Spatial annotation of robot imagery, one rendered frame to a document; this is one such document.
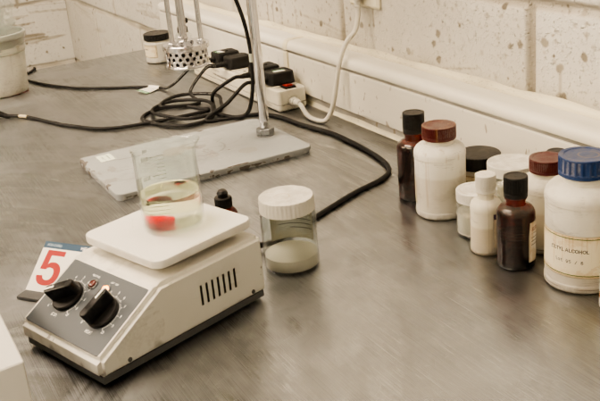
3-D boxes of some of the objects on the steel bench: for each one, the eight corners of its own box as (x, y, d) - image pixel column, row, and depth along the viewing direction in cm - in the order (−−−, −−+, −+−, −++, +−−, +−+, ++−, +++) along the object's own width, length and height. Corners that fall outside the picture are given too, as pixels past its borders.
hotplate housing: (104, 391, 76) (88, 308, 73) (24, 345, 85) (7, 270, 82) (285, 288, 91) (277, 217, 88) (201, 259, 100) (191, 192, 97)
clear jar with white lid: (318, 275, 93) (311, 204, 90) (261, 277, 94) (253, 207, 91) (322, 250, 99) (316, 183, 96) (269, 253, 99) (261, 186, 97)
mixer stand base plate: (118, 202, 119) (116, 195, 118) (79, 163, 136) (78, 157, 135) (313, 151, 131) (313, 145, 131) (255, 122, 148) (254, 116, 148)
